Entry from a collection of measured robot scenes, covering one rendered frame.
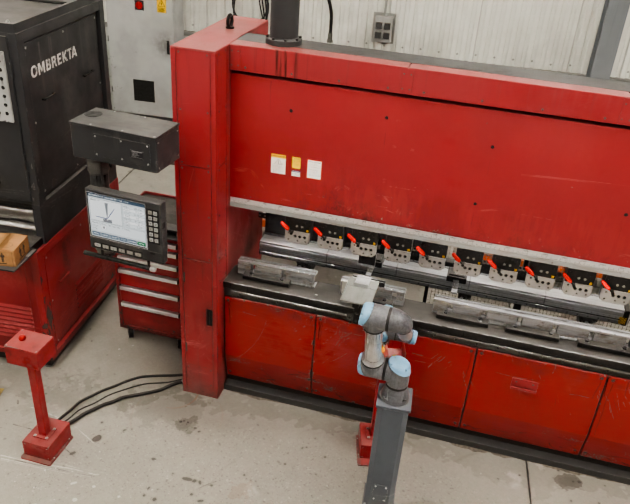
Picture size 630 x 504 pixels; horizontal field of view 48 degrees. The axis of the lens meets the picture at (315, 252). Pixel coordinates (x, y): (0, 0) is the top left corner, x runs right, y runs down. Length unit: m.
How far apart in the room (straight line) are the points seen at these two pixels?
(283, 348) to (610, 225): 2.05
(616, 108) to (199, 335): 2.72
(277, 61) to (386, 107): 0.62
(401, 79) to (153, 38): 5.06
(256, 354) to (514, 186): 1.94
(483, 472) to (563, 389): 0.72
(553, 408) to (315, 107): 2.23
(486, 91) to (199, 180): 1.60
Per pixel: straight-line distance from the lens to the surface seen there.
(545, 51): 8.18
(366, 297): 4.06
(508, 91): 3.65
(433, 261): 4.07
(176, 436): 4.60
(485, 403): 4.46
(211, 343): 4.54
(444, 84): 3.66
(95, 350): 5.32
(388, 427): 3.79
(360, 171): 3.89
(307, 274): 4.29
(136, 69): 8.55
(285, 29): 3.85
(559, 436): 4.62
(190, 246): 4.21
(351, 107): 3.78
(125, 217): 3.82
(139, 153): 3.63
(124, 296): 5.15
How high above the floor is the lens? 3.23
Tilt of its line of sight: 30 degrees down
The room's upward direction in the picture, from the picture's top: 4 degrees clockwise
